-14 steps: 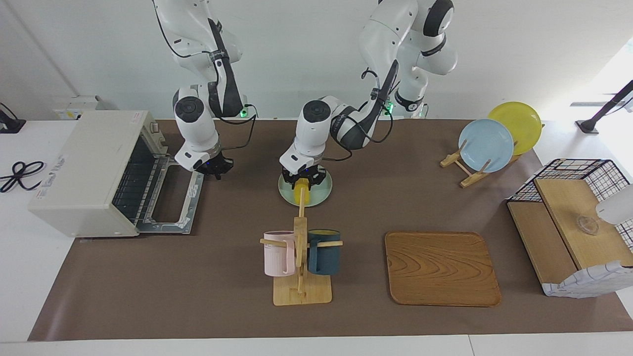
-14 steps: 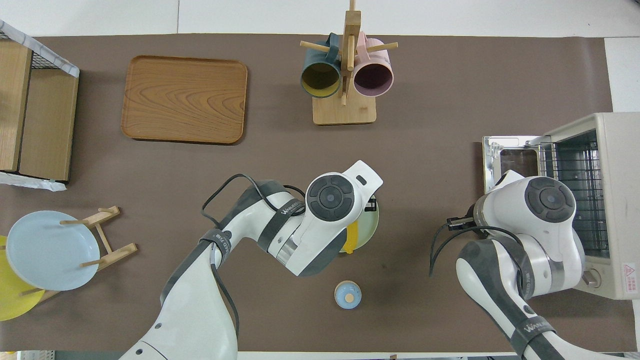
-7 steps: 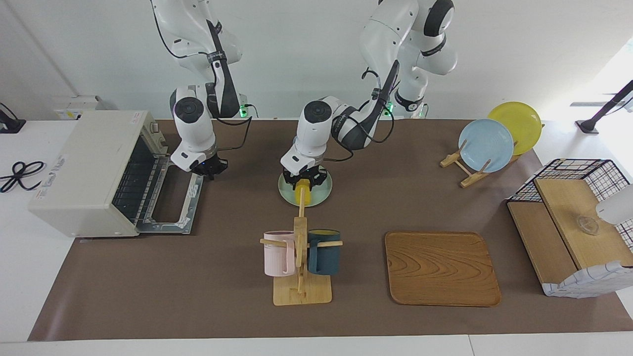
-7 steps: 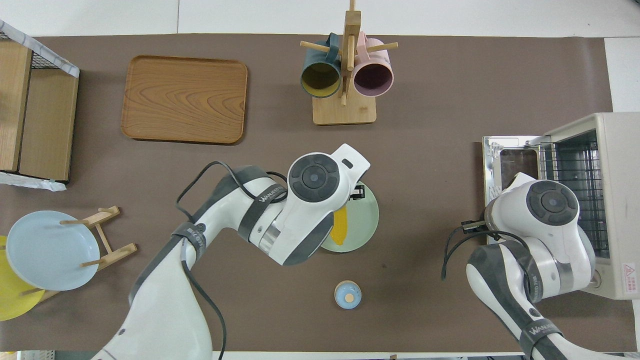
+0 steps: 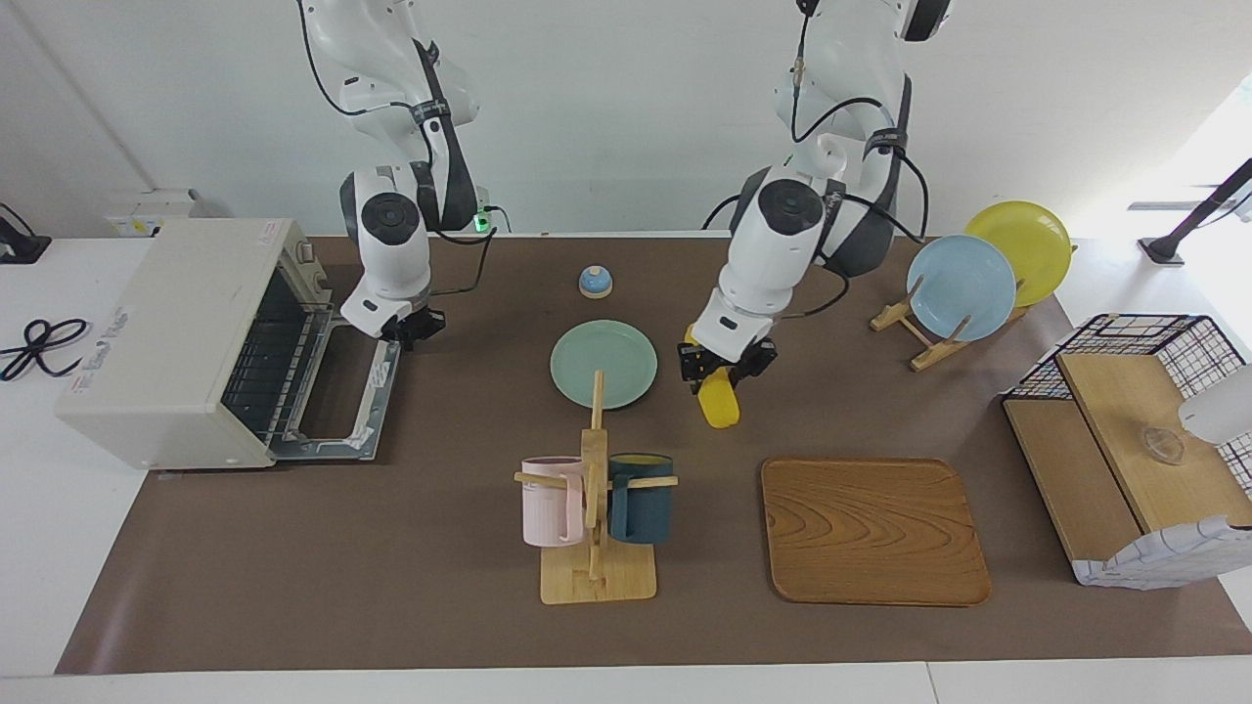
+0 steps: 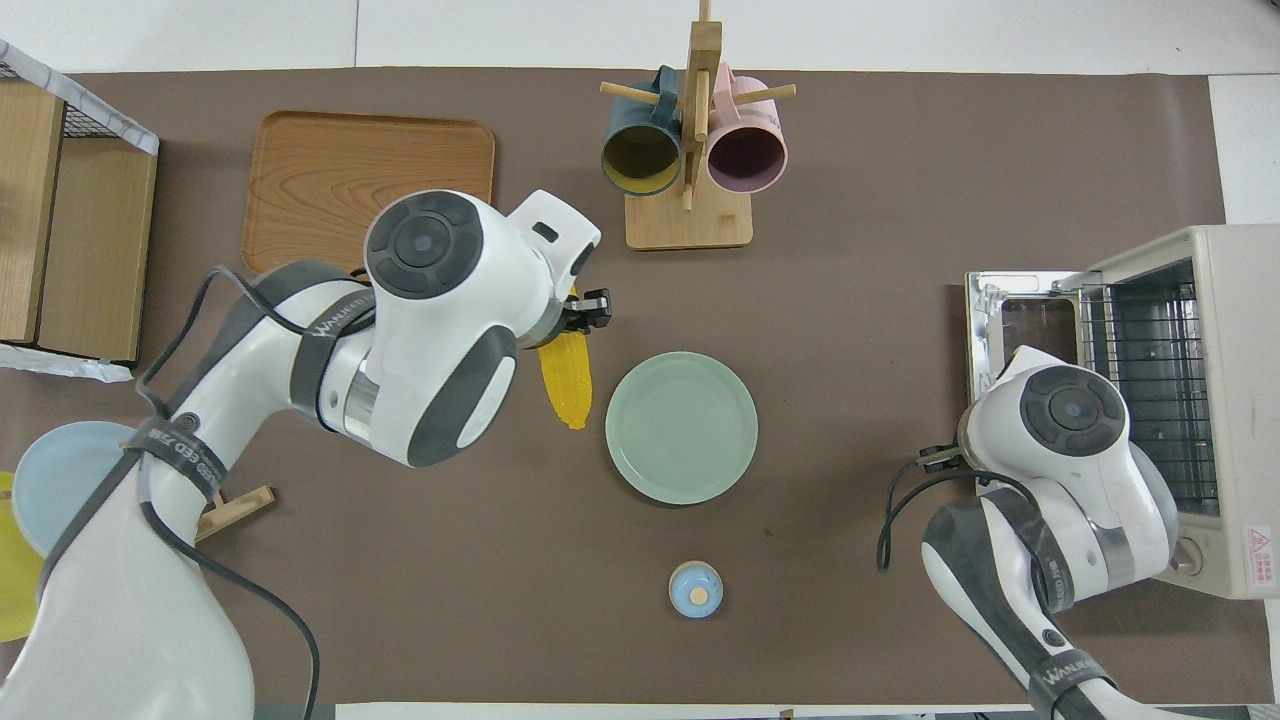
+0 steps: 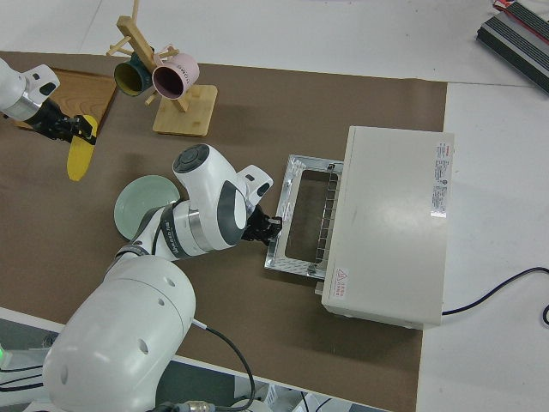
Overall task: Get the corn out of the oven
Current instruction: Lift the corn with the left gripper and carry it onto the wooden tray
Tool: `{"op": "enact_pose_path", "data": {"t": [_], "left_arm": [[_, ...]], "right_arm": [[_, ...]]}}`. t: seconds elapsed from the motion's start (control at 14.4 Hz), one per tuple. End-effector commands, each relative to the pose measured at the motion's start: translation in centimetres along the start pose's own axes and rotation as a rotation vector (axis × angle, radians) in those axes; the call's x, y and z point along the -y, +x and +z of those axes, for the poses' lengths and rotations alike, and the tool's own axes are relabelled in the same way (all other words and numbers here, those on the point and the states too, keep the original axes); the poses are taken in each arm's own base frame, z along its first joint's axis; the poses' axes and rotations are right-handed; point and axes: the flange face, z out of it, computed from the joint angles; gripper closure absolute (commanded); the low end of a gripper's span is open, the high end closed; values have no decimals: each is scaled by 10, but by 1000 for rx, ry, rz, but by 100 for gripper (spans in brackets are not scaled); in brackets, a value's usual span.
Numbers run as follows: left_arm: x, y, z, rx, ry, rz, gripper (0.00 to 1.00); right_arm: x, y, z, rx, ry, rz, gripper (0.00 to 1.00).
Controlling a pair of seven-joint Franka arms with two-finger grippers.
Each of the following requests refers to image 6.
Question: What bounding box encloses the wooden mug rack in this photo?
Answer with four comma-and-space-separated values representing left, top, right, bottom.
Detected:
600, 0, 798, 251

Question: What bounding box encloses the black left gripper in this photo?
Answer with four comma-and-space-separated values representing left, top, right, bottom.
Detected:
562, 288, 613, 337

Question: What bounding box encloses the pale green plate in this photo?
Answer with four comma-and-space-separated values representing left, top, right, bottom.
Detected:
604, 351, 759, 506

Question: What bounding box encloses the beige toaster oven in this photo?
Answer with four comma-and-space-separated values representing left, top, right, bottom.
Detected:
965, 224, 1280, 601

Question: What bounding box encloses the pink mug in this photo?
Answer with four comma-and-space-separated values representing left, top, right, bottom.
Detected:
706, 62, 790, 195

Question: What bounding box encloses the wire basket wooden shelf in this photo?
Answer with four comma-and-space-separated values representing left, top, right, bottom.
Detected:
0, 38, 161, 384

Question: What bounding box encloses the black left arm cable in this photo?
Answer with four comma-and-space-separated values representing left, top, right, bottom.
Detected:
135, 265, 323, 720

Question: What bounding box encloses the dark teal mug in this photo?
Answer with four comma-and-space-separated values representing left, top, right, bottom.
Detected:
600, 66, 684, 198

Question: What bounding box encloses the brown wooden tray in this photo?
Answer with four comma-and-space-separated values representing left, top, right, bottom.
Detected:
242, 110, 497, 277

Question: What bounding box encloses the metal oven wire rack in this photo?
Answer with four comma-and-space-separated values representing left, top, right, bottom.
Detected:
1080, 283, 1219, 517

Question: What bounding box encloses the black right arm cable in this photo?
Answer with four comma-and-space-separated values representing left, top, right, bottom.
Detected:
877, 445, 1013, 576

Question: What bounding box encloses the brown table mat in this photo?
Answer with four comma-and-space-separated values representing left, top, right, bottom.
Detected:
0, 68, 1273, 706

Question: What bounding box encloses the light blue plate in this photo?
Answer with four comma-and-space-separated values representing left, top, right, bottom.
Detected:
12, 421, 141, 558

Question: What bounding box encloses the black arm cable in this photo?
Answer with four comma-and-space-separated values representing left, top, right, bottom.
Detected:
135, 265, 323, 720
877, 445, 1013, 576

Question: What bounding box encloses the yellow plate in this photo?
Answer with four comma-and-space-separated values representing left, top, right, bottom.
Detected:
0, 470, 47, 643

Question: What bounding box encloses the yellow corn cob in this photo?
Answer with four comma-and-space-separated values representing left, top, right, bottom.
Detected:
539, 288, 594, 431

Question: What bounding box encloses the blue call bell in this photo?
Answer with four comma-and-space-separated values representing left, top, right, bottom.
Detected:
668, 561, 725, 619

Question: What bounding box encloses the wooden plate rack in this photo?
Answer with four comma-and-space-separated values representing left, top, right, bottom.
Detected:
195, 485, 277, 546

